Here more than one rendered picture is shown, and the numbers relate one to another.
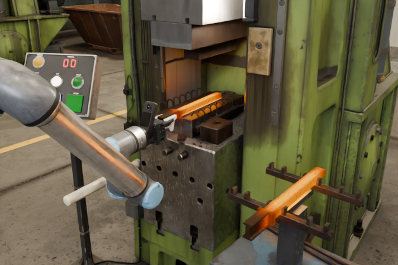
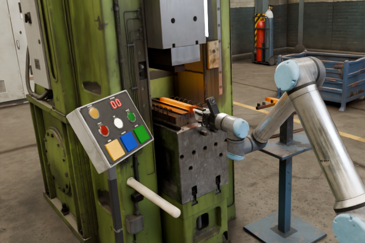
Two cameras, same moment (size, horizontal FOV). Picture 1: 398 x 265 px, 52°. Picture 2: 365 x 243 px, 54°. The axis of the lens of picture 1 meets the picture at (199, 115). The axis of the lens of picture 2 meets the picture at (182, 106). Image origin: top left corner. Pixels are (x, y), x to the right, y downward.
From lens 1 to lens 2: 2.21 m
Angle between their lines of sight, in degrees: 68
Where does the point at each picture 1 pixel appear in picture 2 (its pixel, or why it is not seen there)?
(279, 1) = (218, 24)
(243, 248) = (271, 149)
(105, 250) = not seen: outside the picture
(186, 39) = (197, 55)
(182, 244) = (210, 197)
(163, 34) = (181, 55)
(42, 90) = not seen: hidden behind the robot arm
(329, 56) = not seen: hidden behind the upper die
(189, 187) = (214, 150)
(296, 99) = (228, 75)
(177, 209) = (207, 173)
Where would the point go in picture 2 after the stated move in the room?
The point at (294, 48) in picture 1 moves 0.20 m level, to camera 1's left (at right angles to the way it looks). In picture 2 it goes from (225, 48) to (219, 52)
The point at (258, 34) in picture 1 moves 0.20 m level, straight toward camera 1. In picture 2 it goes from (213, 44) to (244, 44)
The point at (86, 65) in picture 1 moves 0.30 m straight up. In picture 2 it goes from (126, 100) to (120, 37)
